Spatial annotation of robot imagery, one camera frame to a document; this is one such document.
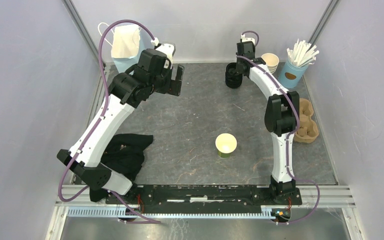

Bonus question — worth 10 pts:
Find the white cable tray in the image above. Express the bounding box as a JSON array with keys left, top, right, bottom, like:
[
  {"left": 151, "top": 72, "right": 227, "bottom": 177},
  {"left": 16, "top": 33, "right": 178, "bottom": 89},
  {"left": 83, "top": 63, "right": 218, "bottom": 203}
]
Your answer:
[{"left": 67, "top": 206, "right": 287, "bottom": 220}]

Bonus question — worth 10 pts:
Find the brown pulp cup carrier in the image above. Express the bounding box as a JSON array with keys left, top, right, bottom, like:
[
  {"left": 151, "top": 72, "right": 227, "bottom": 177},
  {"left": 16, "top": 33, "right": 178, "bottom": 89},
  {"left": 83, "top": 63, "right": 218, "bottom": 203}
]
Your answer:
[{"left": 293, "top": 98, "right": 320, "bottom": 144}]

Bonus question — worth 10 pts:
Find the purple cable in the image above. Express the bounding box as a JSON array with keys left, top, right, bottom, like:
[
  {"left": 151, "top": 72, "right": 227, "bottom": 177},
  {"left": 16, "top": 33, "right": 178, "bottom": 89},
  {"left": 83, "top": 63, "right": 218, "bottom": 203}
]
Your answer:
[
  {"left": 236, "top": 30, "right": 321, "bottom": 225},
  {"left": 57, "top": 19, "right": 163, "bottom": 225}
]

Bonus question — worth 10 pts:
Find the black cloth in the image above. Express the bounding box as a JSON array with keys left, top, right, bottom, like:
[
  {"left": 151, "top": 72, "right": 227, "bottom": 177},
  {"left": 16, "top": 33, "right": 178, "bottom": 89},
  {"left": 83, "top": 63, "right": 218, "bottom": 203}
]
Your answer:
[{"left": 89, "top": 133, "right": 154, "bottom": 203}]

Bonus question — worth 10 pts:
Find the blue straw holder can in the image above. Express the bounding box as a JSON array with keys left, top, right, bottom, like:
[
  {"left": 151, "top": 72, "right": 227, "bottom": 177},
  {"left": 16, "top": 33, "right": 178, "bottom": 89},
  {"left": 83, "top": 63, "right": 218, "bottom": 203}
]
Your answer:
[{"left": 277, "top": 60, "right": 309, "bottom": 89}]

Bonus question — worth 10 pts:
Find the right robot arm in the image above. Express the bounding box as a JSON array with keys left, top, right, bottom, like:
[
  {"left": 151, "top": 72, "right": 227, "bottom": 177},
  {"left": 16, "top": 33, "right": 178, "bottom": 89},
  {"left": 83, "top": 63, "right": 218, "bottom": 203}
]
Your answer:
[{"left": 236, "top": 40, "right": 300, "bottom": 204}]

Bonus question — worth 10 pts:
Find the light blue paper bag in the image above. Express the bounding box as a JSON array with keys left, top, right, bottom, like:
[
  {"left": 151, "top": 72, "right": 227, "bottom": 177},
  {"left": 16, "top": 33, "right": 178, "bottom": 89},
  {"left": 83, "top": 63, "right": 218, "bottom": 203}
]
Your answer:
[{"left": 105, "top": 24, "right": 145, "bottom": 73}]

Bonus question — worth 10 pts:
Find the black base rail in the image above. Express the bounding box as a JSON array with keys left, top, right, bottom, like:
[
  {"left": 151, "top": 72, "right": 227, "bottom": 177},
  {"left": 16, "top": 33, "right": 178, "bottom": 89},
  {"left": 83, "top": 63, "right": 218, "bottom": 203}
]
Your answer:
[{"left": 122, "top": 184, "right": 303, "bottom": 214}]

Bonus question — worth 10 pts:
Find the green paper coffee cup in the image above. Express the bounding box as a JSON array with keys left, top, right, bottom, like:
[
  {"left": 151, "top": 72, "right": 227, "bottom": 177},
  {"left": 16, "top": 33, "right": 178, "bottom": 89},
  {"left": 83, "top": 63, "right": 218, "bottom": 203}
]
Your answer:
[{"left": 215, "top": 133, "right": 238, "bottom": 158}]

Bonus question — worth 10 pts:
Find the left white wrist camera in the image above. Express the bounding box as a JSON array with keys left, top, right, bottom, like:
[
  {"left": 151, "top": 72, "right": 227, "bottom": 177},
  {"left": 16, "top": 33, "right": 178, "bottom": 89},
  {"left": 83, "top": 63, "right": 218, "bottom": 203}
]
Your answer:
[{"left": 150, "top": 37, "right": 176, "bottom": 69}]

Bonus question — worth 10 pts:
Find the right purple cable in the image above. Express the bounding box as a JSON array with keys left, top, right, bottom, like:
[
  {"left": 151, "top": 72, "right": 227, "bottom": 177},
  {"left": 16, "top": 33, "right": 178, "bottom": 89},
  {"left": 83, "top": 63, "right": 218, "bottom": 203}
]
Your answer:
[{"left": 236, "top": 30, "right": 321, "bottom": 225}]

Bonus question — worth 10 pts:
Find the stack of paper cups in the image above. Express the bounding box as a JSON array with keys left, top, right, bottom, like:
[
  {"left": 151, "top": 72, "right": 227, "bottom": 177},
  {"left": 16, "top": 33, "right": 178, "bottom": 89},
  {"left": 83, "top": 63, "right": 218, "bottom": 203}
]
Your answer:
[{"left": 261, "top": 53, "right": 280, "bottom": 74}]

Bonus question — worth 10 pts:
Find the stack of black lids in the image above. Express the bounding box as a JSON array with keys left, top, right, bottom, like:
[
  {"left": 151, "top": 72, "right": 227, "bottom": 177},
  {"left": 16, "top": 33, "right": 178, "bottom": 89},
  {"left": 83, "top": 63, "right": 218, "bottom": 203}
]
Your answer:
[{"left": 225, "top": 62, "right": 243, "bottom": 89}]

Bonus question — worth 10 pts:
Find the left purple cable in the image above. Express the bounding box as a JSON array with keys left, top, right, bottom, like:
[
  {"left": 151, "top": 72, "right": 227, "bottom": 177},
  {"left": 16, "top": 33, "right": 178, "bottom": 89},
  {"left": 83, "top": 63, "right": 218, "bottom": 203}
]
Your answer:
[{"left": 57, "top": 19, "right": 163, "bottom": 225}]

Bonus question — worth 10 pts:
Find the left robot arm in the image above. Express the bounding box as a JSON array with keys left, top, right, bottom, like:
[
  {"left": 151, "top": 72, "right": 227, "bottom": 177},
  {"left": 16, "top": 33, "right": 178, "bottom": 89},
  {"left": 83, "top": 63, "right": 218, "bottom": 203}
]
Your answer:
[{"left": 57, "top": 43, "right": 184, "bottom": 204}]

